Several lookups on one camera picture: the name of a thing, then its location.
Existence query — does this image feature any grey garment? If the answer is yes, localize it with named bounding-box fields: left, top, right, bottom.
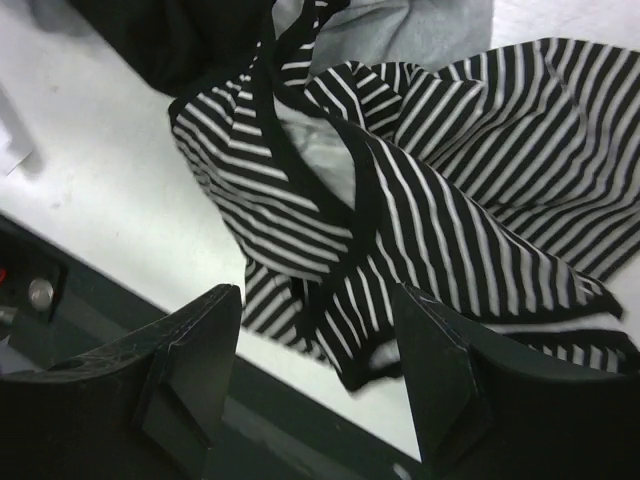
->
left=272, top=0, right=496, bottom=76

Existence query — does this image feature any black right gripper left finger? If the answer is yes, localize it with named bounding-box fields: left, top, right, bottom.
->
left=1, top=284, right=242, bottom=479

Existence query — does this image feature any black garment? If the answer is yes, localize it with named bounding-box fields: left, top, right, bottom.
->
left=70, top=0, right=273, bottom=97

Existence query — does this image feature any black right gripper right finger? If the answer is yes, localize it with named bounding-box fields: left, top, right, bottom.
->
left=392, top=285, right=639, bottom=479

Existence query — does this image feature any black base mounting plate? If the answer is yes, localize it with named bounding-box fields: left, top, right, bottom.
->
left=1, top=219, right=426, bottom=479

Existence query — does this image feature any black white striped tank top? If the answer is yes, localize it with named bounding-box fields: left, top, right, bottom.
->
left=169, top=1, right=639, bottom=391

